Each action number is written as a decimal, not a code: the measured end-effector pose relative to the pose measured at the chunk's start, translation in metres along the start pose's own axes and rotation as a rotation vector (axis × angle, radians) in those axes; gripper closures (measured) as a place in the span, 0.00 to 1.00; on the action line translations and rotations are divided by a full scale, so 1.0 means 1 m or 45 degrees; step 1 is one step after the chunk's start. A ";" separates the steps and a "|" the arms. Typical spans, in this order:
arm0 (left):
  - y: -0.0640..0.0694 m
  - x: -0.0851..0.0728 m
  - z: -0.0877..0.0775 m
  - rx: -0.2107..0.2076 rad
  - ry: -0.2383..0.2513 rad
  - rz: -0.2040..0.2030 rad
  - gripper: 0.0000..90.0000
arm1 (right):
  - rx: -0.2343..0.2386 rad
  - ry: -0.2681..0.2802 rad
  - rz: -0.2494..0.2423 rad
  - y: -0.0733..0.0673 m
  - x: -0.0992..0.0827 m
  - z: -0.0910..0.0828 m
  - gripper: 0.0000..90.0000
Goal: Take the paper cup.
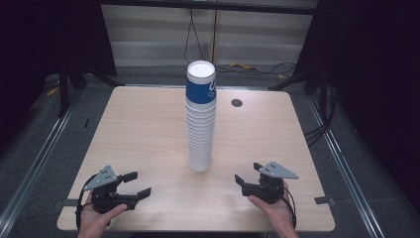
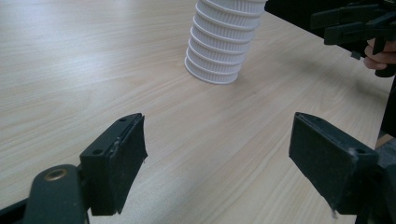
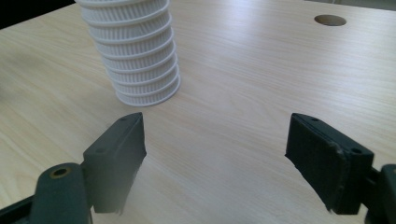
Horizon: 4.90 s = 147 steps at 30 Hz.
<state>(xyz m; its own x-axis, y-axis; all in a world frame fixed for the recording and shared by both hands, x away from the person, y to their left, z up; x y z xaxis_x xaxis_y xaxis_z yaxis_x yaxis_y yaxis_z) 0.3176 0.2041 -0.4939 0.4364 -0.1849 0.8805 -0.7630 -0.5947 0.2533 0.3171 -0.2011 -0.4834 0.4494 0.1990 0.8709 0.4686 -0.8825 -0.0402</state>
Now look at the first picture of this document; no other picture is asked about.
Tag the stack of white paper cups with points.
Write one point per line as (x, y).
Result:
(199, 139)

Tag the yellow tape scrap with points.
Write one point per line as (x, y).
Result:
(244, 66)
(282, 76)
(52, 91)

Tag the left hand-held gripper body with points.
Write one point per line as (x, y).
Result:
(105, 195)

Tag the black metal stand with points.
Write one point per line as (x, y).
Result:
(63, 92)

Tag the person's right hand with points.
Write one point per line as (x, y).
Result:
(280, 213)

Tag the round grey table grommet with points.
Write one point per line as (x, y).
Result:
(236, 102)

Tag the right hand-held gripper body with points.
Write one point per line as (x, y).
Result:
(269, 190)

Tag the black horizontal metal bar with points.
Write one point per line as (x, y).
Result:
(211, 6)

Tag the grey tape strip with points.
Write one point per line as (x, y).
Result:
(324, 200)
(67, 203)

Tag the person's left hand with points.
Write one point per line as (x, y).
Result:
(94, 221)

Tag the black curtain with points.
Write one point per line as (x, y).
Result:
(373, 82)
(39, 49)

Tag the metal floor rail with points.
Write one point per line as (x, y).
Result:
(343, 162)
(36, 155)

